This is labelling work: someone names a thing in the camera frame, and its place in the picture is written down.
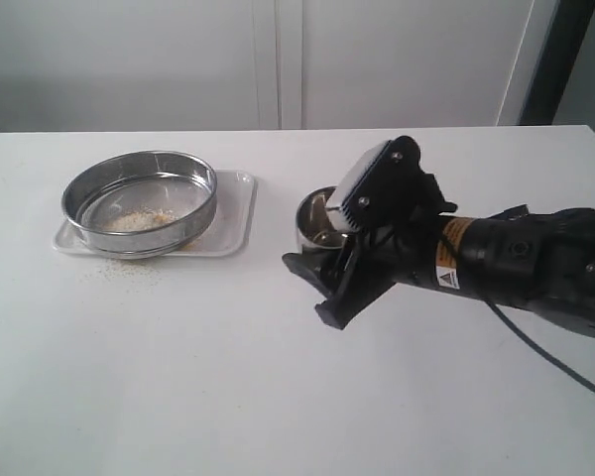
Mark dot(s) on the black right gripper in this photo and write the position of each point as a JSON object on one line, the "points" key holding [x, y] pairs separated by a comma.
{"points": [[405, 203]]}

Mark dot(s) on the stainless steel cup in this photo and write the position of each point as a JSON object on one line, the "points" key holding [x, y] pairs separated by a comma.
{"points": [[314, 231]]}

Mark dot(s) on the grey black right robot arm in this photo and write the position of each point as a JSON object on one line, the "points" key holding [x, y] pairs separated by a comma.
{"points": [[541, 263]]}

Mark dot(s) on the yellow millet grains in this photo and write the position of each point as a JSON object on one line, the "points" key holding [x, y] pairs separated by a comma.
{"points": [[163, 231]]}

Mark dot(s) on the round steel mesh sieve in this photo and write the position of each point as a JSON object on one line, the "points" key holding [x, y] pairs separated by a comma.
{"points": [[125, 168]]}

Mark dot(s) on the white rectangular plastic tray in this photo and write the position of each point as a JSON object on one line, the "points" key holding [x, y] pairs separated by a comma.
{"points": [[228, 213]]}

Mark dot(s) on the white cabinet with doors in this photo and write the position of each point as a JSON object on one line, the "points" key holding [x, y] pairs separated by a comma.
{"points": [[245, 65]]}

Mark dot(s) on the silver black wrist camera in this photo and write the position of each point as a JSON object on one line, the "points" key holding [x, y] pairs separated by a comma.
{"points": [[345, 200]]}

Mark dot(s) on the dark vertical post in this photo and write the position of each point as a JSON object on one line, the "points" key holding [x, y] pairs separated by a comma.
{"points": [[556, 61]]}

